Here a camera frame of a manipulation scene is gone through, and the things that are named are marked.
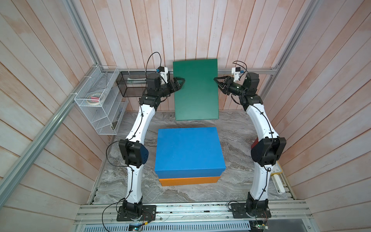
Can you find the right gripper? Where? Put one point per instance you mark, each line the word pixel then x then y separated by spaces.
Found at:
pixel 226 86

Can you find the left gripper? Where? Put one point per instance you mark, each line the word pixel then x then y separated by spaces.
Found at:
pixel 178 87

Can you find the green shoebox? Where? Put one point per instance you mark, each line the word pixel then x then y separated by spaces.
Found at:
pixel 198 97

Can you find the blue shoebox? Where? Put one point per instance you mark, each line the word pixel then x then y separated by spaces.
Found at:
pixel 189 153

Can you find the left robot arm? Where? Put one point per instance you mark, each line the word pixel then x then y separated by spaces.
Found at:
pixel 133 151

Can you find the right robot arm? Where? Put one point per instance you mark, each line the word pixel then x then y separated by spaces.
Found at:
pixel 267 148

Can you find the paper in black basket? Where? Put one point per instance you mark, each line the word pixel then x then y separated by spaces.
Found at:
pixel 136 81

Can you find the red pencil cup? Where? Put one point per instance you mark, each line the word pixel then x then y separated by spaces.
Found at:
pixel 255 143

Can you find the tape roll in shelf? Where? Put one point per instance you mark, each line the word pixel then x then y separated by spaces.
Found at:
pixel 95 98

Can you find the yellow clock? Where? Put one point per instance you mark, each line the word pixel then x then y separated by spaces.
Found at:
pixel 277 169

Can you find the orange shoebox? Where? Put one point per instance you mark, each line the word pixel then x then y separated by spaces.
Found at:
pixel 188 181

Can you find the white remote control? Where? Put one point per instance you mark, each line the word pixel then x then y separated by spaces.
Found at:
pixel 278 184

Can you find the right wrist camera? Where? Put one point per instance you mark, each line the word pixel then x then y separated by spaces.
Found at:
pixel 237 72

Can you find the black wire mesh basket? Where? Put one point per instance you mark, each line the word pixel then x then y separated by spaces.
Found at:
pixel 128 90

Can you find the white wire mesh shelf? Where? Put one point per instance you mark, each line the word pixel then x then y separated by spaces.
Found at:
pixel 105 118

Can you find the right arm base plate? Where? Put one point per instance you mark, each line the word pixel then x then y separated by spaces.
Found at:
pixel 243 210

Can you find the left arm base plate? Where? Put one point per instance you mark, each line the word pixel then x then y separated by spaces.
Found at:
pixel 141 213

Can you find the aluminium rail frame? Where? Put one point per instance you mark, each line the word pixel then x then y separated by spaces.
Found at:
pixel 189 212

